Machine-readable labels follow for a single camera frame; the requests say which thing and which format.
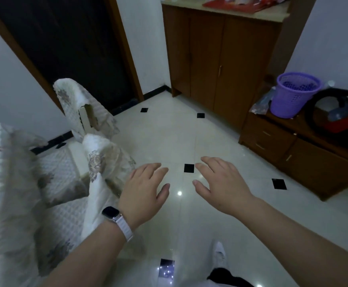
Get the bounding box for cream quilted cover chair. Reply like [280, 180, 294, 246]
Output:
[33, 134, 137, 277]
[37, 78, 120, 206]

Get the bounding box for person's right hand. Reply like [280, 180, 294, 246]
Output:
[191, 156, 257, 218]

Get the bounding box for red bag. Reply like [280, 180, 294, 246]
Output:
[202, 0, 285, 14]

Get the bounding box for smartwatch with white band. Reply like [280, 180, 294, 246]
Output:
[101, 206, 134, 243]

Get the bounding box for person's left hand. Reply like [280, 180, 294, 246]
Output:
[117, 163, 171, 232]

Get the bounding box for red black vacuum cleaner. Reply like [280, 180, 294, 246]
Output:
[304, 88, 348, 153]

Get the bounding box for person's left forearm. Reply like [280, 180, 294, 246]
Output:
[42, 221, 128, 287]

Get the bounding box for tall brown wooden cabinet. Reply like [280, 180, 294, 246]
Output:
[161, 0, 318, 132]

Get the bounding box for black baseboard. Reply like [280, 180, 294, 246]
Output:
[30, 85, 172, 156]

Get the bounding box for clear plastic bag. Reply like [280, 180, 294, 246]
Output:
[248, 86, 276, 116]

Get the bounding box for brown wooden door frame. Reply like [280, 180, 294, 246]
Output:
[0, 0, 144, 112]

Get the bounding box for white right sneaker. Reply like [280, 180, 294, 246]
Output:
[213, 241, 230, 268]

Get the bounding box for low brown drawer cabinet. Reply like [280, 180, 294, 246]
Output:
[239, 95, 348, 202]

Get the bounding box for purple plastic basket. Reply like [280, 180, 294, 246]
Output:
[269, 71, 324, 119]

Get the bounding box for table with cream floral tablecloth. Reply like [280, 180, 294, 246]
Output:
[0, 122, 49, 287]

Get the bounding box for person's right forearm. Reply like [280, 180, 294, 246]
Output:
[241, 197, 348, 287]

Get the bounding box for black trousers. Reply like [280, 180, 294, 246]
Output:
[207, 267, 255, 287]

